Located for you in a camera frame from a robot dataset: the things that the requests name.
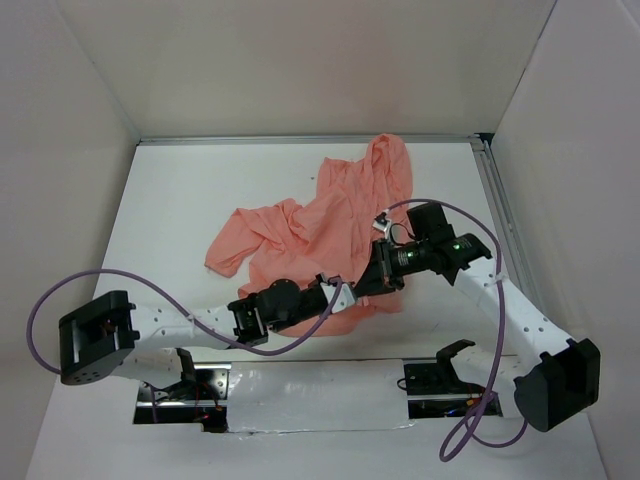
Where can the glossy white tape sheet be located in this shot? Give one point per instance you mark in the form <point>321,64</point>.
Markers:
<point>295,397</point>

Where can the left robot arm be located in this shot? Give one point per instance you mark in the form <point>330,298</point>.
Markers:
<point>113,336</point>

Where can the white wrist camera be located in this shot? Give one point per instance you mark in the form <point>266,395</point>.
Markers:
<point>382,223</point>
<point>339,297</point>

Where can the aluminium frame rail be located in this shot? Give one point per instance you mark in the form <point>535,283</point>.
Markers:
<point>480,145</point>

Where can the pink zip jacket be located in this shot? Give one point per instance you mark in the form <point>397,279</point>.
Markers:
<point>332,234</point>

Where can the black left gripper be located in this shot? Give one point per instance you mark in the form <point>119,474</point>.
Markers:
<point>316,284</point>

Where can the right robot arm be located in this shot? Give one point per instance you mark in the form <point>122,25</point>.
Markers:
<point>558,376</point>

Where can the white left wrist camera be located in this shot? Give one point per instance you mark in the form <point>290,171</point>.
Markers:
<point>339,297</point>

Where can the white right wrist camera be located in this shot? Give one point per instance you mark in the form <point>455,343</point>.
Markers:
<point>382,223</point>

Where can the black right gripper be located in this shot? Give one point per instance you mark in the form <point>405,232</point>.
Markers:
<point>380,275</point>

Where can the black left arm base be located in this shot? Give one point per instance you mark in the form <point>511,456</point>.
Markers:
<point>202,402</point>

